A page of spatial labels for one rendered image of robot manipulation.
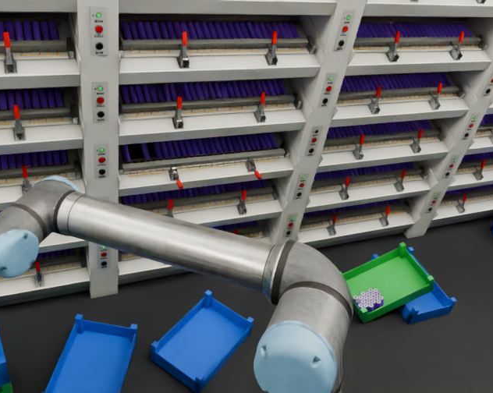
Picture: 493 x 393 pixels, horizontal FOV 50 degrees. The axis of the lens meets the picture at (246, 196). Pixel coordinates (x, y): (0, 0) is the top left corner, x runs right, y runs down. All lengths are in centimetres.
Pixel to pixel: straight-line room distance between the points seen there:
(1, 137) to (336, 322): 104
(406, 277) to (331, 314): 138
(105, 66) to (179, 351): 95
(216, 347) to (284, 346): 111
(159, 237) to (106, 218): 11
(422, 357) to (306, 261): 125
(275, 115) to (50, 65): 69
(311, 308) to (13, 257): 53
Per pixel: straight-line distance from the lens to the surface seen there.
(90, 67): 141
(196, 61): 150
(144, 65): 146
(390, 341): 205
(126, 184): 165
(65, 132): 152
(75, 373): 179
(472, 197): 272
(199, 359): 181
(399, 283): 215
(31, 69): 142
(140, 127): 155
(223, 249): 90
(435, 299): 228
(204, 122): 160
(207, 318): 191
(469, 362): 214
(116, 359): 181
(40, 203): 106
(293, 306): 79
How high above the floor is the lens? 151
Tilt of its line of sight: 38 degrees down
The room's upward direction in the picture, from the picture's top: 11 degrees clockwise
